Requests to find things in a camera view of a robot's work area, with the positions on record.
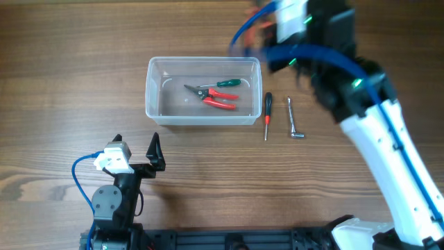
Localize orange black needle-nose pliers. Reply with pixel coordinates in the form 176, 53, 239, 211
243, 13, 273, 49

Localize green handled screwdriver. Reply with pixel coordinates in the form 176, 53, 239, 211
198, 79, 241, 88

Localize black red screwdriver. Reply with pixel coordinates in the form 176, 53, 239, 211
264, 92, 273, 141

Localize clear plastic container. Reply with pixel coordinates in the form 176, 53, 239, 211
145, 56, 262, 126

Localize red handled snips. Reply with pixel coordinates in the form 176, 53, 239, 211
184, 85, 239, 110

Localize silver L-shaped socket wrench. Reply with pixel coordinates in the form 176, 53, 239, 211
287, 96, 305, 138

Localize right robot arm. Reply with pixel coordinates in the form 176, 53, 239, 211
259, 1, 443, 249

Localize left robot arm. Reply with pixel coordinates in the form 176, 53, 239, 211
85, 133, 166, 250

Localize left blue cable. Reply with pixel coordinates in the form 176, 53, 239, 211
71, 151, 105, 250

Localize blue cable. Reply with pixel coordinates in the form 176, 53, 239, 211
71, 151, 105, 250
227, 0, 444, 223

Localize right blue cable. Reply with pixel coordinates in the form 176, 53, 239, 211
227, 0, 444, 223

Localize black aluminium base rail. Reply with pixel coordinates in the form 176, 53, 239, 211
78, 227, 334, 250

